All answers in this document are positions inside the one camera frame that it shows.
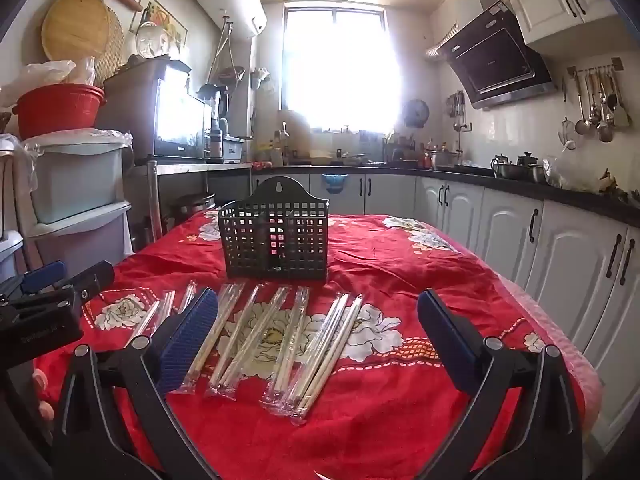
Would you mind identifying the white round plastic cover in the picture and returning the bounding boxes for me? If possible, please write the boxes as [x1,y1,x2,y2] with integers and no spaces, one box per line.
[136,22,171,58]

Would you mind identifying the clear plastic bag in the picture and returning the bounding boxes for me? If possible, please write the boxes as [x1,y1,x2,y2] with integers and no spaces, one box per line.
[542,156,631,196]

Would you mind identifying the black glass range hood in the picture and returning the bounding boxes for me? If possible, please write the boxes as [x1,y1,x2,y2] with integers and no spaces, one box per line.
[437,0,558,111]

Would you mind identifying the black blender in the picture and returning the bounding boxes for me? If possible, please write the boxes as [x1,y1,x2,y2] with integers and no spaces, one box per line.
[196,82,231,163]

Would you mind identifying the grey plastic container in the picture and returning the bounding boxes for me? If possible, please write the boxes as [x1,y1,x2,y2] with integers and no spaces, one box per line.
[222,135,246,163]

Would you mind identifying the pale blue storage bin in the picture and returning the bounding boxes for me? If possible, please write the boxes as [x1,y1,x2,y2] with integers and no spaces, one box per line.
[22,130,133,226]

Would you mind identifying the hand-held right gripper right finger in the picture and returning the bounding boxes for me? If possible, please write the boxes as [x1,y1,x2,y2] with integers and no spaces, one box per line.
[416,288,586,480]

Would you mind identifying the black dish rack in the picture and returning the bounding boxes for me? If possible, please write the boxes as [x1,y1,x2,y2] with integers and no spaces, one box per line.
[385,135,416,162]

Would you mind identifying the bunch of chopstick packets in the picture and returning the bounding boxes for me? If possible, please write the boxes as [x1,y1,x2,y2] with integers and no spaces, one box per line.
[125,280,366,426]

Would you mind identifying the brown appliance black lid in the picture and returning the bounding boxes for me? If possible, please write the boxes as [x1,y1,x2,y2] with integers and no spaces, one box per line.
[102,56,192,81]

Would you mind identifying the red floral tablecloth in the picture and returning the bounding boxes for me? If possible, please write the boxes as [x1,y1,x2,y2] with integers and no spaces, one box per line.
[32,207,588,480]

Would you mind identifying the hanging steel kitchen utensils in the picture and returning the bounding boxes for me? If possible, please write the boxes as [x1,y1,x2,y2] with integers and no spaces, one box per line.
[559,62,633,151]

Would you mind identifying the black front microwave oven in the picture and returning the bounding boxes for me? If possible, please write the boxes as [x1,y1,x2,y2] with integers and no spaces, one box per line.
[95,67,213,161]

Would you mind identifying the fruit wall poster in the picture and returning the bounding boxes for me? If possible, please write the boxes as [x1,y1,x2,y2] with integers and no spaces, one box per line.
[129,0,190,56]

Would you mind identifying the water heater hoses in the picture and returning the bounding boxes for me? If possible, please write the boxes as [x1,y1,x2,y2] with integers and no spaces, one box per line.
[207,17,236,86]

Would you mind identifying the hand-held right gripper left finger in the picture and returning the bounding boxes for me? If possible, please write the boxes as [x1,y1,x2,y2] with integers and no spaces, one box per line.
[50,286,221,480]

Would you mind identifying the red plastic basket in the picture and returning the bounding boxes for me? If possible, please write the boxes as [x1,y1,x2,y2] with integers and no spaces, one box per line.
[12,84,107,131]

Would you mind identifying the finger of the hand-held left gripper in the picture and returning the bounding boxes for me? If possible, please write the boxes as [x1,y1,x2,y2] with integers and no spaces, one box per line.
[0,260,68,306]
[52,261,116,307]

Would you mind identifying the person's left hand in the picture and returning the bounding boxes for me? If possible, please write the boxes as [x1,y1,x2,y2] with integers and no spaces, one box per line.
[31,367,56,426]

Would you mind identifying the white plastic drawer unit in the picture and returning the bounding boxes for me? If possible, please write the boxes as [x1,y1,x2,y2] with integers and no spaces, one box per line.
[25,202,133,267]

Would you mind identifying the black kitchen countertop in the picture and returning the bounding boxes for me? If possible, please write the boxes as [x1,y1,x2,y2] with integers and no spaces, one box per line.
[250,157,640,226]

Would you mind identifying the stainless steel shelf table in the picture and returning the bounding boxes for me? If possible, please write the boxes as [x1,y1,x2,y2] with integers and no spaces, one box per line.
[125,160,253,241]

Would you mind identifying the round bamboo tray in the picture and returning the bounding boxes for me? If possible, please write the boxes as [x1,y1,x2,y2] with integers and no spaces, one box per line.
[41,0,112,63]

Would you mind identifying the round bamboo mat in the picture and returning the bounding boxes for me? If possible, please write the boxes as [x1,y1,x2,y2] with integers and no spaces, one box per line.
[92,7,126,86]

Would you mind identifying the pink underlay cloth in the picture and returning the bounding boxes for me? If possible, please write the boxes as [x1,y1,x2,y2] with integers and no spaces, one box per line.
[500,275,603,411]

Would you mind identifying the white plastic bag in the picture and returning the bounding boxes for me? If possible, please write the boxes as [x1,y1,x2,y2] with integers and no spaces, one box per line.
[0,57,96,106]

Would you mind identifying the blue hanging basin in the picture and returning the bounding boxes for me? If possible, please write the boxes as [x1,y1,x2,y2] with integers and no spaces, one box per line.
[321,173,349,195]

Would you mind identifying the silver exhaust duct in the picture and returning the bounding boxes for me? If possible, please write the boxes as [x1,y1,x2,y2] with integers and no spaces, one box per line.
[425,22,458,61]

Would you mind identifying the hanging dark kitchen tools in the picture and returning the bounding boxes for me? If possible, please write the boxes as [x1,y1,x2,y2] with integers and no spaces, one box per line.
[446,91,468,133]

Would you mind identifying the stacked dark pots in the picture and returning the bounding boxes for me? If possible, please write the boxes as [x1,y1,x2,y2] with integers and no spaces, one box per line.
[172,192,216,216]

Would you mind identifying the black plastic lattice utensil basket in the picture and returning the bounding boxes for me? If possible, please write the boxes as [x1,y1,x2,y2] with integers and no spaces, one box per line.
[217,176,331,281]

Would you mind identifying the round dark wall fixture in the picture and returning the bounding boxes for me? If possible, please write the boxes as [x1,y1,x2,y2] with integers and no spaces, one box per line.
[402,99,430,128]

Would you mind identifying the kitchen window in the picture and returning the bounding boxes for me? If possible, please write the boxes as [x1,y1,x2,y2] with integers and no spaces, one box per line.
[282,2,403,133]

